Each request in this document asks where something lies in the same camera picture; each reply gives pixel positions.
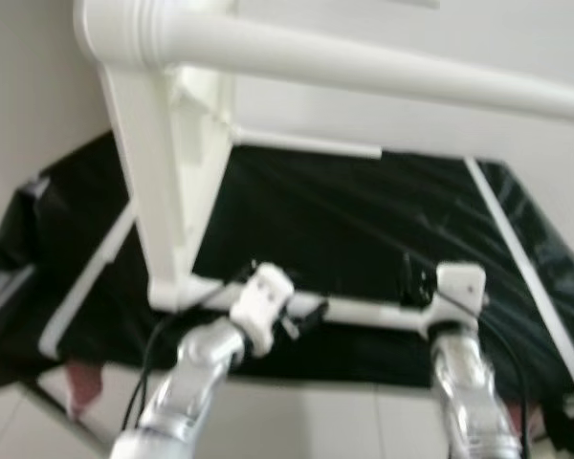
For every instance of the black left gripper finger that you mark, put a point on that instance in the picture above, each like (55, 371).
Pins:
(313, 316)

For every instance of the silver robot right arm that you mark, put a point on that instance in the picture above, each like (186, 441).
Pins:
(469, 392)

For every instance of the black table cloth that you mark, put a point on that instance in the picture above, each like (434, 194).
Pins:
(364, 220)

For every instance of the pink rounded object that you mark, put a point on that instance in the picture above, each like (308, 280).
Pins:
(526, 424)
(84, 387)

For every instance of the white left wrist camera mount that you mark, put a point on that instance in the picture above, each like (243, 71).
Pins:
(261, 306)

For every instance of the black metal table frame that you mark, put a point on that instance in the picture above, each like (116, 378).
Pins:
(62, 411)

